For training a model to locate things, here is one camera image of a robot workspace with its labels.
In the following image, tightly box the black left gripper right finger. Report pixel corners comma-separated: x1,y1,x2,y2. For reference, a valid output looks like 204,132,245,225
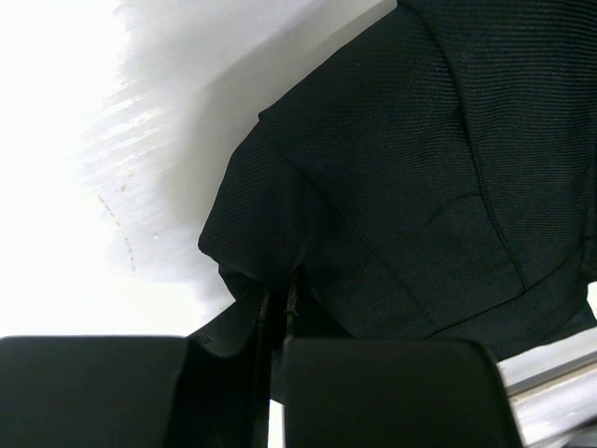
282,287,523,448

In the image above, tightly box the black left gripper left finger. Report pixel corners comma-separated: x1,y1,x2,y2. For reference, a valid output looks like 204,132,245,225
0,288,274,448

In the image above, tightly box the black pleated skirt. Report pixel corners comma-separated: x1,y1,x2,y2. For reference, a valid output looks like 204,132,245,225
196,0,597,360

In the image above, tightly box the aluminium table edge rail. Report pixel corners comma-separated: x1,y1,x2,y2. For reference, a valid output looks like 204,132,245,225
499,350,596,447

